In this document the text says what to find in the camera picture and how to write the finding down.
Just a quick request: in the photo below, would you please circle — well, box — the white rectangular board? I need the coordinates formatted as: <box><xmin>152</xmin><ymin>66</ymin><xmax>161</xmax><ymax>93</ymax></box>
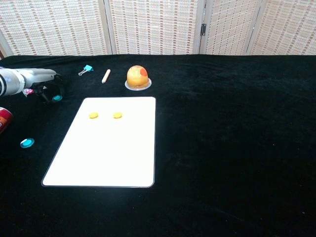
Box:
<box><xmin>41</xmin><ymin>96</ymin><xmax>157</xmax><ymax>188</ymax></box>

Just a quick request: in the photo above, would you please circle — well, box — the blue binder clip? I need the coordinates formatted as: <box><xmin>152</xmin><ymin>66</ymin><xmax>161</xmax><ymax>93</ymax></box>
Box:
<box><xmin>78</xmin><ymin>64</ymin><xmax>94</xmax><ymax>76</ymax></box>

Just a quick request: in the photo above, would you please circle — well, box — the black velvet tablecloth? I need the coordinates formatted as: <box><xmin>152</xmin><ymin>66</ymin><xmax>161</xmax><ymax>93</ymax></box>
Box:
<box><xmin>0</xmin><ymin>54</ymin><xmax>316</xmax><ymax>237</ymax></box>

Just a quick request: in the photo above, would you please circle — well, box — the orange fruit jelly cup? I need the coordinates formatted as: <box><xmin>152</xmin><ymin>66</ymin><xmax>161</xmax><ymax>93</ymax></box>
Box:
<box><xmin>124</xmin><ymin>65</ymin><xmax>152</xmax><ymax>90</ymax></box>

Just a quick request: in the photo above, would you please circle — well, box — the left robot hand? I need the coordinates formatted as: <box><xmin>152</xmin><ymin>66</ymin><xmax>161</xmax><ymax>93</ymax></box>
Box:
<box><xmin>24</xmin><ymin>68</ymin><xmax>65</xmax><ymax>105</ymax></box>

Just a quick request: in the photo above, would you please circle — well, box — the woven bamboo folding screen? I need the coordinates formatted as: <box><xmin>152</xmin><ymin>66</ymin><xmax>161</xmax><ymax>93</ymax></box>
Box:
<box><xmin>0</xmin><ymin>0</ymin><xmax>316</xmax><ymax>59</ymax></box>

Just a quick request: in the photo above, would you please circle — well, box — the short wooden stick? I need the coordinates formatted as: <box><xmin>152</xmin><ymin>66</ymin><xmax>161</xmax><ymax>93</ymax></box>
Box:
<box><xmin>101</xmin><ymin>69</ymin><xmax>111</xmax><ymax>84</ymax></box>

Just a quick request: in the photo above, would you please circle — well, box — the red drink can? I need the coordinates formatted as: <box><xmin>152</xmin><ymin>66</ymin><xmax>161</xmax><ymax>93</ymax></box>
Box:
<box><xmin>0</xmin><ymin>107</ymin><xmax>13</xmax><ymax>135</ymax></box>

